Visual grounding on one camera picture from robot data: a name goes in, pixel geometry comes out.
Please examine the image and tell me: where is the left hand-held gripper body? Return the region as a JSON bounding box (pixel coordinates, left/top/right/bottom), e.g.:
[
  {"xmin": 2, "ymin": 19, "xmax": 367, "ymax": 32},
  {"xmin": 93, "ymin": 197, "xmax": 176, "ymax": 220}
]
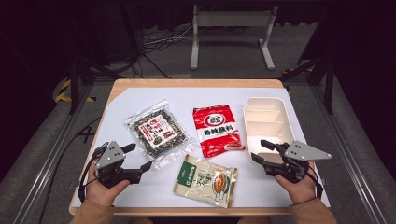
[{"xmin": 93, "ymin": 140, "xmax": 142, "ymax": 189}]

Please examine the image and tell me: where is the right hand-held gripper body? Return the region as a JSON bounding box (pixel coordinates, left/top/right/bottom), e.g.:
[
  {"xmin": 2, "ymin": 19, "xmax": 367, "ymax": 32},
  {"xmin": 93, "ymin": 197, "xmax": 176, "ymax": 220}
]
[{"xmin": 262, "ymin": 140, "xmax": 332, "ymax": 185}]

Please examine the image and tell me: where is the white compartment box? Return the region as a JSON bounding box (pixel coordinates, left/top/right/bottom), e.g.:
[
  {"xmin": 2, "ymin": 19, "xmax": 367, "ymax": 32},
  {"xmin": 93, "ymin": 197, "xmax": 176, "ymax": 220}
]
[{"xmin": 242, "ymin": 96, "xmax": 296, "ymax": 164}]

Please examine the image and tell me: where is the clear dried seaweed packet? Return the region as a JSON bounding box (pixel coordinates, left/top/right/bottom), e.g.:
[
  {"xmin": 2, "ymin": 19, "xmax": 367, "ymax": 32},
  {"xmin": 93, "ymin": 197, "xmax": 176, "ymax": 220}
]
[{"xmin": 123, "ymin": 99, "xmax": 201, "ymax": 171}]

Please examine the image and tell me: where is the red seasoning packet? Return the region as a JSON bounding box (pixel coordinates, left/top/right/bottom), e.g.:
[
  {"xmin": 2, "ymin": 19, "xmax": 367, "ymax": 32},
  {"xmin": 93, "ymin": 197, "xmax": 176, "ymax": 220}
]
[{"xmin": 191, "ymin": 104, "xmax": 248, "ymax": 160}]

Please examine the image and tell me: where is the beige and green packet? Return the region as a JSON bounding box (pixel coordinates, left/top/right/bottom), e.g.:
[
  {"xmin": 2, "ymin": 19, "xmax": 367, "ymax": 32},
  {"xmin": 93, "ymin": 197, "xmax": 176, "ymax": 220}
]
[{"xmin": 173, "ymin": 154, "xmax": 239, "ymax": 209}]

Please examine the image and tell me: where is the person's left hand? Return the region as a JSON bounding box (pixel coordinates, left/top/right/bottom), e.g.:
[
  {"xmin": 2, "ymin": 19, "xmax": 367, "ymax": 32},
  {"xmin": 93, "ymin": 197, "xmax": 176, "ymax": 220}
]
[{"xmin": 86, "ymin": 161, "xmax": 132, "ymax": 208}]

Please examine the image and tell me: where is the person's right hand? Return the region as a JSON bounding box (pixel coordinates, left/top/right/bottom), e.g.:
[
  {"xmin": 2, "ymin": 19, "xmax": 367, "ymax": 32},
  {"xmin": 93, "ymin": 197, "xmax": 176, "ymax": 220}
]
[{"xmin": 273, "ymin": 160, "xmax": 318, "ymax": 206}]

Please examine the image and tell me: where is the black metal stand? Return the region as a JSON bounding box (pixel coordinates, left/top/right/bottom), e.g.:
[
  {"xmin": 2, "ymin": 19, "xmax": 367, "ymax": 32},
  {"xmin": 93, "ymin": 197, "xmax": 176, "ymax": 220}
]
[
  {"xmin": 60, "ymin": 55, "xmax": 123, "ymax": 115},
  {"xmin": 279, "ymin": 55, "xmax": 336, "ymax": 115}
]

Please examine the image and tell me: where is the grey metal stand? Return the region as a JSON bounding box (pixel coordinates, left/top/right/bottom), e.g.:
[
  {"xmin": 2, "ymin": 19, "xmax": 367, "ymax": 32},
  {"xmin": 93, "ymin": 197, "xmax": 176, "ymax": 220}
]
[{"xmin": 190, "ymin": 4, "xmax": 279, "ymax": 71}]

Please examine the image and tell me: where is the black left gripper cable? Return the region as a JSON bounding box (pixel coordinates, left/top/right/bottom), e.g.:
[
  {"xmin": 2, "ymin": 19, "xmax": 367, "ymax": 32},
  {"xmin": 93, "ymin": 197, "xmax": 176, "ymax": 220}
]
[{"xmin": 77, "ymin": 141, "xmax": 110, "ymax": 203}]

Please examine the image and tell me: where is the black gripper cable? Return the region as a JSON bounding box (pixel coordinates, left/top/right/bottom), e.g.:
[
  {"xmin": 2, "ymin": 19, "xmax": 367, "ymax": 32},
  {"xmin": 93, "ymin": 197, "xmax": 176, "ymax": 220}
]
[
  {"xmin": 77, "ymin": 141, "xmax": 110, "ymax": 203},
  {"xmin": 305, "ymin": 169, "xmax": 325, "ymax": 201}
]

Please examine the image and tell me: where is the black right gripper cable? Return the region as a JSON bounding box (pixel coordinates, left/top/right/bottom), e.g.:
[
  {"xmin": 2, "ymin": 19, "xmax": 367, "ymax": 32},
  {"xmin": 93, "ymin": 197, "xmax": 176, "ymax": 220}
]
[{"xmin": 305, "ymin": 169, "xmax": 325, "ymax": 201}]

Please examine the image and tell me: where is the black floor cable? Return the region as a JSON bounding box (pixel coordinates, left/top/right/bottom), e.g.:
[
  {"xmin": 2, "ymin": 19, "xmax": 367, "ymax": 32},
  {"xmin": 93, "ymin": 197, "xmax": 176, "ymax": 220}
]
[{"xmin": 36, "ymin": 116, "xmax": 103, "ymax": 224}]

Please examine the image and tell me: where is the aluminium floor rail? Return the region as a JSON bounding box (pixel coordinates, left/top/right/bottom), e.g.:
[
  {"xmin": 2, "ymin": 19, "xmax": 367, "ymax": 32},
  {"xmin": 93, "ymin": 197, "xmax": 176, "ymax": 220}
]
[
  {"xmin": 310, "ymin": 83, "xmax": 390, "ymax": 224},
  {"xmin": 11, "ymin": 83, "xmax": 95, "ymax": 224}
]

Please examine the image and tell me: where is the bundle of floor cables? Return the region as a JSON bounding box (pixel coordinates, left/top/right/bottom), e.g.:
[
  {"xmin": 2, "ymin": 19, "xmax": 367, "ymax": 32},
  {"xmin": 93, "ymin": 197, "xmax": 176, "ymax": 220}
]
[{"xmin": 132, "ymin": 25, "xmax": 194, "ymax": 79}]

